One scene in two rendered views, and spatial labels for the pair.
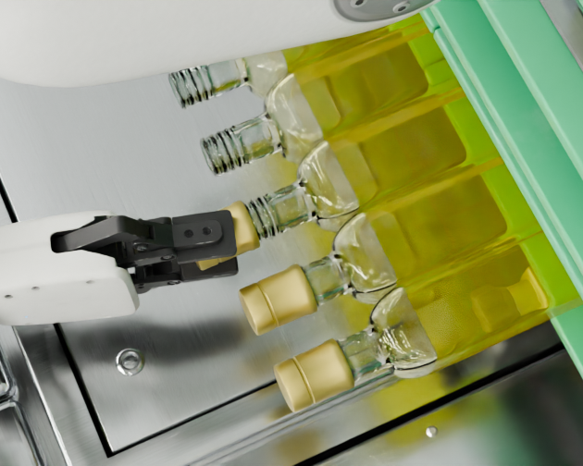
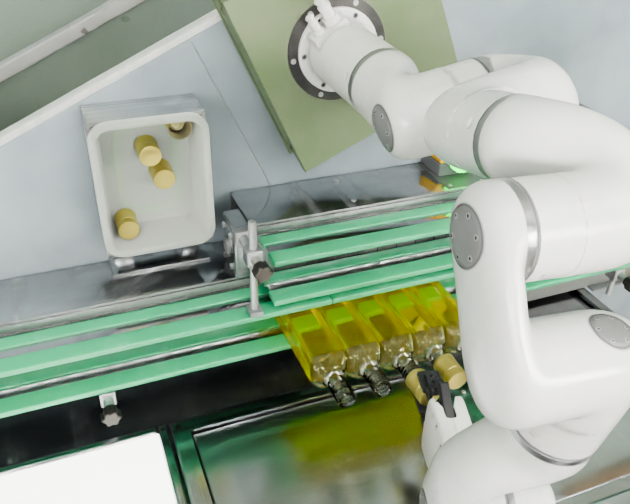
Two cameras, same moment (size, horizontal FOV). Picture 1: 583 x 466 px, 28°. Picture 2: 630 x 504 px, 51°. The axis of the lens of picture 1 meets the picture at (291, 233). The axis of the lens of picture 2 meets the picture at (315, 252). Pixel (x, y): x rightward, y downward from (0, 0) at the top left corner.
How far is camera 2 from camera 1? 0.87 m
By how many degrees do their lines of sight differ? 58
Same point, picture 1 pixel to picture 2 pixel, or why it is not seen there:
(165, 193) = (361, 469)
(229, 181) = (354, 441)
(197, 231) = (431, 378)
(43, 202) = not seen: outside the picture
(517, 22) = (367, 240)
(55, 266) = (463, 416)
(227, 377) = not seen: hidden behind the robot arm
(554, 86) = (393, 235)
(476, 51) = (351, 281)
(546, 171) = (403, 270)
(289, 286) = (448, 359)
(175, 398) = not seen: hidden behind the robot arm
